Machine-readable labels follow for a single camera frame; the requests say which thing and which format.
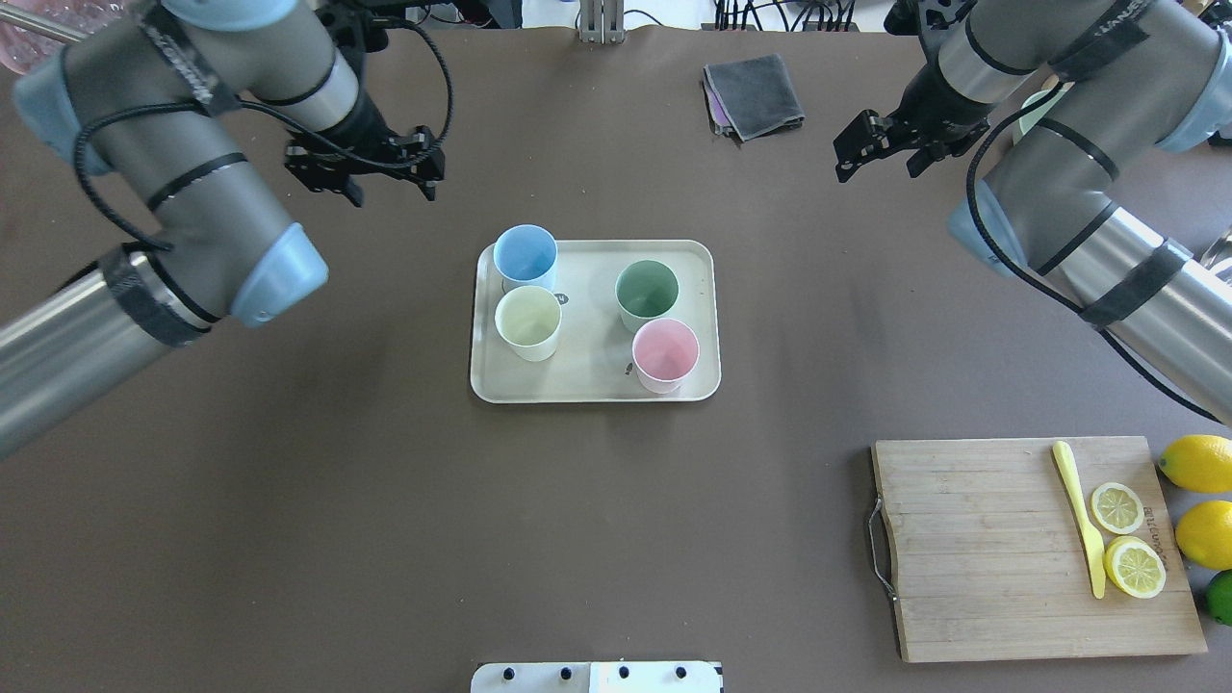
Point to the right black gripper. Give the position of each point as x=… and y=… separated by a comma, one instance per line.
x=932, y=102

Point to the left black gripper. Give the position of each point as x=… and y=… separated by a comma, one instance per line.
x=367, y=122

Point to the blue cup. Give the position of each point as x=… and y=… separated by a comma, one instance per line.
x=526, y=255

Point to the cream white cup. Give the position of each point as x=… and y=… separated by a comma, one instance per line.
x=528, y=320

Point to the green cup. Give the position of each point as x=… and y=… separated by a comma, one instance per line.
x=646, y=290

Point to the pink cup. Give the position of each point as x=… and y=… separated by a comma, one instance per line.
x=664, y=353

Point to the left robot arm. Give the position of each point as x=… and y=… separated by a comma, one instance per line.
x=135, y=110

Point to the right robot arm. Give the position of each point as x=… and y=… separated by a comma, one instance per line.
x=1133, y=75

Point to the beige rabbit tray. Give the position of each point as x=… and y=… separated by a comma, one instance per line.
x=593, y=362

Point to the green bowl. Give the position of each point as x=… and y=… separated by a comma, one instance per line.
x=1035, y=107

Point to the grey cloth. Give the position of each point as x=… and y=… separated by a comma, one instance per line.
x=758, y=95

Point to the pink cloth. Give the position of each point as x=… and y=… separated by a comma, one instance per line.
x=720, y=122

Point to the metal scoop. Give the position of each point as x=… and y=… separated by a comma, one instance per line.
x=1217, y=258

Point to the yellow plastic knife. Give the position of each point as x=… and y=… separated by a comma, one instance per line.
x=1091, y=539

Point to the pink bowl with ice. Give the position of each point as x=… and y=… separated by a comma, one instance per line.
x=23, y=49

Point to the metal muddler in bowl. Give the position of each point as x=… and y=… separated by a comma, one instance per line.
x=39, y=25

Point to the wooden cutting board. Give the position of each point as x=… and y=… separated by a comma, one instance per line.
x=985, y=562

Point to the lemon slice lower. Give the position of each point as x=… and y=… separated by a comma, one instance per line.
x=1117, y=508

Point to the lemon slice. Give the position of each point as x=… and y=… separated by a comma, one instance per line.
x=1135, y=568
x=1117, y=508

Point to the yellow lemon lower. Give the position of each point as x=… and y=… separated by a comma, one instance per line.
x=1198, y=463

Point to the yellow lemon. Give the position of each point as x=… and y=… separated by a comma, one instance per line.
x=1203, y=534
x=1198, y=463

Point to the lemon slice upper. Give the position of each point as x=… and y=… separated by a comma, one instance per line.
x=1135, y=568

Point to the yellow lemon upper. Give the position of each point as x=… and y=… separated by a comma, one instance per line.
x=1203, y=534

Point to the green lime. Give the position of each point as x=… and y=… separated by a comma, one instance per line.
x=1218, y=598

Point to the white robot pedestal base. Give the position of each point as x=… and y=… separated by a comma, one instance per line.
x=669, y=675

